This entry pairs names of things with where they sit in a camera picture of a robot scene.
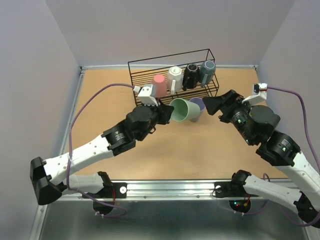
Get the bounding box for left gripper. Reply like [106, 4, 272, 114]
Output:
[137, 98, 174, 142]

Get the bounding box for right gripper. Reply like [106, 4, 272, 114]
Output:
[202, 88, 256, 145]

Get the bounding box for black wire dish rack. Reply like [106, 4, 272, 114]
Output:
[128, 48, 220, 104]

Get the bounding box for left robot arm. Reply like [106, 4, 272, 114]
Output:
[30, 103, 174, 206]

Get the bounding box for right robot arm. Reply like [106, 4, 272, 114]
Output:
[202, 90, 320, 228]

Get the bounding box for white mug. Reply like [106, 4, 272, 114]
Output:
[166, 66, 183, 95]

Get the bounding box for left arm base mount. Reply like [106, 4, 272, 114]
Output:
[87, 182, 127, 199]

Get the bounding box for red cup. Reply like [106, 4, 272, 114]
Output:
[152, 74, 167, 98]

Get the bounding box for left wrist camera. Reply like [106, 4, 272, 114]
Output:
[133, 83, 159, 106]

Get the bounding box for purple cup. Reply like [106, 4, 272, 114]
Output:
[188, 97, 207, 123]

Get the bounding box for green cup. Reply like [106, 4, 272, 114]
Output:
[169, 98, 201, 122]

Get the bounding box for blue-grey mug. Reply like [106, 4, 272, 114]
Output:
[199, 60, 216, 88]

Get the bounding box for black mug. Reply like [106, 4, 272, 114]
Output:
[182, 63, 200, 91]

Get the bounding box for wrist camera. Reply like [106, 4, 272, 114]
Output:
[242, 83, 268, 105]
[133, 83, 159, 106]

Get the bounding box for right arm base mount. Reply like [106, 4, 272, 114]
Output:
[211, 181, 258, 198]

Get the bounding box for aluminium front rail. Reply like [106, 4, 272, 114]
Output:
[57, 177, 301, 201]

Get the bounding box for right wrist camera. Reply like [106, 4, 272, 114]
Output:
[242, 83, 268, 105]

